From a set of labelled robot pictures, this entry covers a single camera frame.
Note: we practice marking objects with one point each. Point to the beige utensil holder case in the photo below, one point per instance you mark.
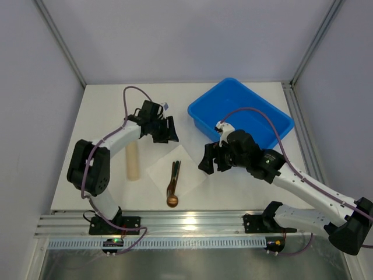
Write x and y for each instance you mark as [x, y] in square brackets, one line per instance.
[132, 161]

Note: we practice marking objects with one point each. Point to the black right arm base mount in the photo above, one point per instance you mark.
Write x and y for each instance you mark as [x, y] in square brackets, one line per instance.
[262, 223]

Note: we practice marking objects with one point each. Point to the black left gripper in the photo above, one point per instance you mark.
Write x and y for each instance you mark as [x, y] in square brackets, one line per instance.
[162, 130]

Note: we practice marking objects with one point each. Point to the aluminium front rail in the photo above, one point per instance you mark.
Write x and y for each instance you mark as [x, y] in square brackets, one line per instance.
[175, 223]

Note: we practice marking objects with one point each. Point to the aluminium frame post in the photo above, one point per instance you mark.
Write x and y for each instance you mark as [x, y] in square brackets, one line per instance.
[54, 30]
[320, 34]

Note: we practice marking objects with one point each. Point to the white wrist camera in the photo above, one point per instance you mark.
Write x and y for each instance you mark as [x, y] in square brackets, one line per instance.
[224, 129]
[164, 106]

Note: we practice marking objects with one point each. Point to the gold knife green handle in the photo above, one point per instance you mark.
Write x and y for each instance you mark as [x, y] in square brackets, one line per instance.
[176, 169]

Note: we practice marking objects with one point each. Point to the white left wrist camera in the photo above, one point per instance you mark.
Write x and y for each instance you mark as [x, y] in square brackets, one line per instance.
[164, 106]

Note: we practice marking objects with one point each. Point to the copper spoon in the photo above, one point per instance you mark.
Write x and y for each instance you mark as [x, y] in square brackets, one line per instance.
[172, 200]

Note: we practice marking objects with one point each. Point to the white slotted cable duct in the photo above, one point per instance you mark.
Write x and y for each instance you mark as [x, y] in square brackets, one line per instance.
[148, 243]

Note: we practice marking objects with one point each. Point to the gold fork green handle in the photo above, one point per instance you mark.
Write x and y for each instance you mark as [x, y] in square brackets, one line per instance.
[170, 185]

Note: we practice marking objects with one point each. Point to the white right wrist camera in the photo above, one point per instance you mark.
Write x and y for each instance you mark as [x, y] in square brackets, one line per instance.
[224, 129]

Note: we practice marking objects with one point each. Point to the aluminium frame post left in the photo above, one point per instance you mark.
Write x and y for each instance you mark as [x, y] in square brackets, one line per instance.
[54, 30]

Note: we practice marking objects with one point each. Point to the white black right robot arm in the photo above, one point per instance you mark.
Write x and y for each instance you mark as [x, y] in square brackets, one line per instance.
[343, 220]

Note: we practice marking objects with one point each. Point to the aluminium frame post right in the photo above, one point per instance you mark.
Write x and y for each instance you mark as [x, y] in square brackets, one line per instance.
[320, 34]

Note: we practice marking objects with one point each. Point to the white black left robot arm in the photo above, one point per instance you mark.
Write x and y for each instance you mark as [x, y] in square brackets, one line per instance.
[90, 165]

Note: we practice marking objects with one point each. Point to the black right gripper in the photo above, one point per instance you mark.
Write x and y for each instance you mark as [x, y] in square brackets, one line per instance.
[218, 157]

